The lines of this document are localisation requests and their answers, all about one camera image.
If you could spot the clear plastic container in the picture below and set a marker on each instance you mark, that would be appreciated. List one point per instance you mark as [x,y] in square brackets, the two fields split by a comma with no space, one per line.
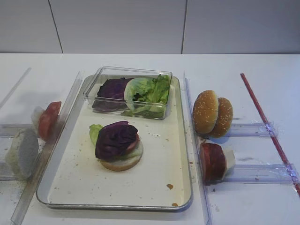
[108,72]

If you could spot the purple cabbage leaf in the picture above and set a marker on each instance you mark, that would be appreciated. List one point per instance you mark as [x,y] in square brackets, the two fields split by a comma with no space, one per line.
[114,139]

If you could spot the green lettuce leaves in container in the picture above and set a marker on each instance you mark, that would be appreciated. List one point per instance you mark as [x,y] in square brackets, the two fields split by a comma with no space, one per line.
[147,97]

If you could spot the pink meat slice on bun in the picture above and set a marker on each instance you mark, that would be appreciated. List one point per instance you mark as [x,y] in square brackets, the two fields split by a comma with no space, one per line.
[132,146]

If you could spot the green lettuce leaf on bun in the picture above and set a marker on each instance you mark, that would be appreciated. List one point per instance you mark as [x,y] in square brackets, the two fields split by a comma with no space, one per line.
[94,131]

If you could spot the dark red meat slices right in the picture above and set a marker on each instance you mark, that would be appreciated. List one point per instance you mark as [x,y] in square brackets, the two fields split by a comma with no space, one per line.
[213,161]

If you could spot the red meat slice left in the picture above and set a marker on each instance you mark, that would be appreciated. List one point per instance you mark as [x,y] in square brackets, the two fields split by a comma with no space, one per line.
[48,119]

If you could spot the metal baking tray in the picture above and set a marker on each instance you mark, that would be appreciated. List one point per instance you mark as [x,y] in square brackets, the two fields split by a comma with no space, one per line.
[75,179]

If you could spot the purple cabbage leaves in container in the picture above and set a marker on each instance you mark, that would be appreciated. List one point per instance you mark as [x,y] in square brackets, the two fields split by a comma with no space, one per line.
[112,89]

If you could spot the front sesame bun top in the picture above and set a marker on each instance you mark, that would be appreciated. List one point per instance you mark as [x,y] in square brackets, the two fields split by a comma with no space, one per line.
[205,111]

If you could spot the sesame bun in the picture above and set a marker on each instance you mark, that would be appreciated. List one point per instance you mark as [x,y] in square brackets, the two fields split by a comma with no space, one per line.
[224,120]
[205,111]

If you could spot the bottom bun on tray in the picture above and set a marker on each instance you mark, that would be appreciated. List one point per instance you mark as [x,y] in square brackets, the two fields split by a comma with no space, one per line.
[126,162]

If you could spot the rear sesame bun top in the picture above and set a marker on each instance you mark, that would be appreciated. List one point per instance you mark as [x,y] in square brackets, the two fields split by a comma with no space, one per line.
[224,120]

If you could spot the white block right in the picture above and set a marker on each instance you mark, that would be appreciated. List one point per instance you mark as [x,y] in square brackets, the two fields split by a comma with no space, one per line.
[230,161]

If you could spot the white block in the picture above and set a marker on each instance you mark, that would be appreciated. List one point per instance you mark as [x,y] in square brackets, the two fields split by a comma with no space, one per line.
[35,116]
[230,161]

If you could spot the upper right clear divider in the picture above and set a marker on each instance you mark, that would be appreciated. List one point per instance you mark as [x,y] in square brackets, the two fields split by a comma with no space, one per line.
[253,130]

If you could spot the clear divider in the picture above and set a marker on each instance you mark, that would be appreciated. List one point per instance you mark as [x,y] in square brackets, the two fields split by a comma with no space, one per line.
[266,174]
[253,130]

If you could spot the white block left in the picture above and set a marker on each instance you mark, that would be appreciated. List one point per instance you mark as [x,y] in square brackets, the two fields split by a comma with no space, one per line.
[35,116]

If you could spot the red straw stick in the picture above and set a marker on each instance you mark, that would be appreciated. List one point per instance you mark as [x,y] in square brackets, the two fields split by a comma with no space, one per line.
[275,141]

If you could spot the pale bun bottom left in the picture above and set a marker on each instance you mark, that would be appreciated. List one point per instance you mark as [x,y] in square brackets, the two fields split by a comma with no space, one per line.
[23,153]

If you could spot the lower right clear divider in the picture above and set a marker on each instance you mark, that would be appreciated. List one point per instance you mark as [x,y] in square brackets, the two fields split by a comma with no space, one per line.
[266,174]

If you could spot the right clear acrylic rail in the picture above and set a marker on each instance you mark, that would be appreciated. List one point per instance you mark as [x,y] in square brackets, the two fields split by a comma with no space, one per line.
[198,166]

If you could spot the clear acrylic rail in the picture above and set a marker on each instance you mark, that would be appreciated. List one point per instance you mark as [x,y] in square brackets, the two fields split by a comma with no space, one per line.
[33,182]
[198,166]

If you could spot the far left clear rail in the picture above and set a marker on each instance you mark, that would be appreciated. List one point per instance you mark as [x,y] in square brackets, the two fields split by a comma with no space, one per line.
[20,80]

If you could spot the left clear acrylic rail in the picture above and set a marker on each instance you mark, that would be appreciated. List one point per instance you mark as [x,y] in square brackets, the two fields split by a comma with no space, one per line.
[33,182]

